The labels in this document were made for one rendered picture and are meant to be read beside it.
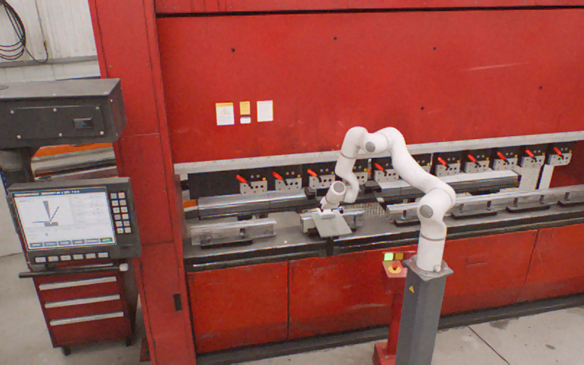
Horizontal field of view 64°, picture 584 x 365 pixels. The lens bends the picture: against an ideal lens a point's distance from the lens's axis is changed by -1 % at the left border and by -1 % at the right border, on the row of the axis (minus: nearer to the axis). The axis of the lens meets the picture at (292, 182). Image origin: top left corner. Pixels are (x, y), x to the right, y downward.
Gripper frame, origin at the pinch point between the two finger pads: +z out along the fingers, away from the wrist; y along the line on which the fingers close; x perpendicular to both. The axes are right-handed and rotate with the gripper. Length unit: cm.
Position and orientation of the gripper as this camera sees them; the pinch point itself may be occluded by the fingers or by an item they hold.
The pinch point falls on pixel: (327, 208)
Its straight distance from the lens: 280.9
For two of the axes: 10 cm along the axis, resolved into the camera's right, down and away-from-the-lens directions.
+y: -9.8, 0.9, -1.9
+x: 1.6, 9.0, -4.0
